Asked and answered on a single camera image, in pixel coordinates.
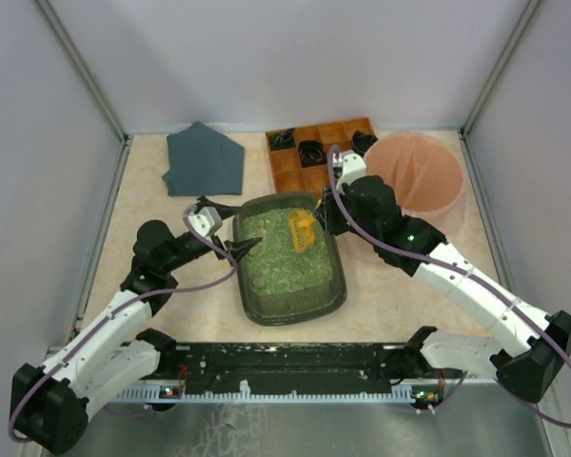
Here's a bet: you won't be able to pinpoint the yellow litter scoop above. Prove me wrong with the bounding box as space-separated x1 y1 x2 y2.
288 209 317 253

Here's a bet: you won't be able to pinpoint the trash bin with pink bag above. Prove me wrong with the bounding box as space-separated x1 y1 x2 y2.
364 131 466 235

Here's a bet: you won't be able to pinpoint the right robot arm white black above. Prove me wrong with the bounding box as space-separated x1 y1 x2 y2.
315 176 571 404

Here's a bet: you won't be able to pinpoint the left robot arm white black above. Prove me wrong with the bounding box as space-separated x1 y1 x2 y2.
8 196 259 455

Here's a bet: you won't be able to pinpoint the green litter pellets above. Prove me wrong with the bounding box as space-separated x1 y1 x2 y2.
243 208 334 296

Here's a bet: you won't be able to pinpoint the folded grey-blue cloth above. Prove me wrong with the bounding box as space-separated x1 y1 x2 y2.
162 122 245 197

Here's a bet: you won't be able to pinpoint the orange wooden compartment tray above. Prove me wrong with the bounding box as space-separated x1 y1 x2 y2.
265 117 376 196

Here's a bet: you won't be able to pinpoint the rolled tie orange pattern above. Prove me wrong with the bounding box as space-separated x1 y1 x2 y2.
298 140 327 168

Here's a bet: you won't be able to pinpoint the rolled tie dark grey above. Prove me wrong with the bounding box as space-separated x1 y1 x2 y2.
351 130 378 157

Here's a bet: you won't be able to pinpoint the rolled tie green pattern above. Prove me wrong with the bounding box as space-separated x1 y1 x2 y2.
268 128 295 150

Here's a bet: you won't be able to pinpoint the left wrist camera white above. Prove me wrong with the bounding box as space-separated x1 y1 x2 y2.
184 204 223 238

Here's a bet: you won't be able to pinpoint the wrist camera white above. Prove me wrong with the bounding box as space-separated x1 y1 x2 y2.
333 149 366 189
184 204 223 238

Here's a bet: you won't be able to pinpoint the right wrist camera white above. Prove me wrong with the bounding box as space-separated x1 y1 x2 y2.
333 149 366 189

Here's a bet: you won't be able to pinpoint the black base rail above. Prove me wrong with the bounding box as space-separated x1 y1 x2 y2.
116 343 456 411

